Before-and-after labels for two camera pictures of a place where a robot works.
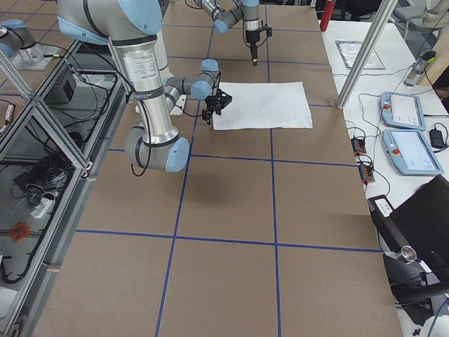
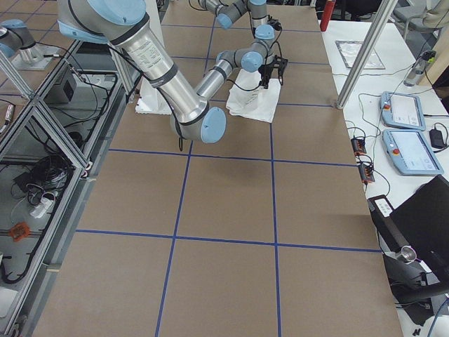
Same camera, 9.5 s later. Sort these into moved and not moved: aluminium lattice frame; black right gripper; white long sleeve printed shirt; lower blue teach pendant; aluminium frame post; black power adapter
Moved: white long sleeve printed shirt; black right gripper
Not moved: lower blue teach pendant; black power adapter; aluminium lattice frame; aluminium frame post
